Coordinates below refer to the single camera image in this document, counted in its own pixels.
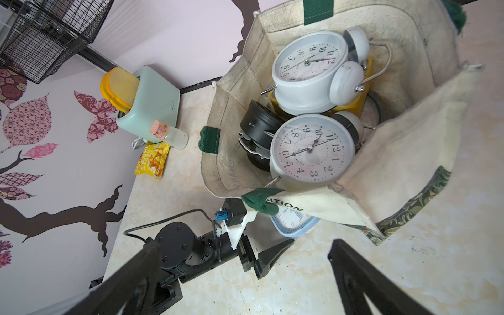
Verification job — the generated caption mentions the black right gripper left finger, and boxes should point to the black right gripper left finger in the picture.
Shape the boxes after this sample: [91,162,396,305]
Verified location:
[66,242,161,314]

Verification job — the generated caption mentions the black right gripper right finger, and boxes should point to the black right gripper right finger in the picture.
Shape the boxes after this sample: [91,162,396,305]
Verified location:
[328,239,431,314]

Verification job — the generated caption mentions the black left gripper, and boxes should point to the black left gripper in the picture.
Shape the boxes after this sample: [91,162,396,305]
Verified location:
[238,235,295,280]

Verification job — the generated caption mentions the light blue square clock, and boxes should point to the light blue square clock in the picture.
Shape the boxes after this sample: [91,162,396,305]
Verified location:
[270,207,320,238]

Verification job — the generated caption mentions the large white twin bell clock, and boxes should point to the large white twin bell clock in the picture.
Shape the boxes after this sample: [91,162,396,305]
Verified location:
[270,111,375,192]

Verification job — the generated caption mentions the canvas tote bag green handles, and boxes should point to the canvas tote bag green handles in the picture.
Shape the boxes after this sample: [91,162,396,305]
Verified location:
[201,1,482,245]

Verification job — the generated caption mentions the black twin bell clock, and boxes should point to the black twin bell clock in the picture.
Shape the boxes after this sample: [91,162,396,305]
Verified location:
[239,101,285,172]

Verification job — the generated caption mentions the yellow rectangular alarm clock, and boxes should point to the yellow rectangular alarm clock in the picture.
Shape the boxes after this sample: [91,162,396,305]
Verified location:
[269,56,373,117]

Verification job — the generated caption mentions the grey round pastel clock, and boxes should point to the grey round pastel clock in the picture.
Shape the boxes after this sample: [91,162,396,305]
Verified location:
[360,94,383,142]

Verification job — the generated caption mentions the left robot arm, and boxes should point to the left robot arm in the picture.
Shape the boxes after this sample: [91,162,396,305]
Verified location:
[86,207,294,314]

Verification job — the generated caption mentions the yellow corn chips bag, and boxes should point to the yellow corn chips bag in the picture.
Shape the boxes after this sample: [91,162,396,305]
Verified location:
[135,142,171,179]

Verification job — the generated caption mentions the glass bottle pink cap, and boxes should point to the glass bottle pink cap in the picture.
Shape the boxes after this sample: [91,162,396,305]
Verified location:
[150,120,188,150]

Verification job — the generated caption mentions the mint green toaster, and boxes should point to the mint green toaster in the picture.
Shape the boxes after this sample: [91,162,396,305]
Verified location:
[116,66,181,143]

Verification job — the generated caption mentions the yellow toast slice left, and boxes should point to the yellow toast slice left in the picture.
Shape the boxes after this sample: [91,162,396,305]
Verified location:
[108,67,140,110]

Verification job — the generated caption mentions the yellow toast slice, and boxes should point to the yellow toast slice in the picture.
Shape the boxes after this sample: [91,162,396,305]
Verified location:
[101,73,129,114]
[108,67,140,110]

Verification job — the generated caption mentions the yellow toast slice right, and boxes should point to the yellow toast slice right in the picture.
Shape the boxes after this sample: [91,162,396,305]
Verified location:
[101,73,129,114]

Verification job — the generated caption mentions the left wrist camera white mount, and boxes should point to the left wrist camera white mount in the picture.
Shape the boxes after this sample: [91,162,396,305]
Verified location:
[215,198,258,250]

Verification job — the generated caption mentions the black wire basket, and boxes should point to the black wire basket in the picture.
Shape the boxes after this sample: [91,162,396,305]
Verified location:
[1,1,114,83]

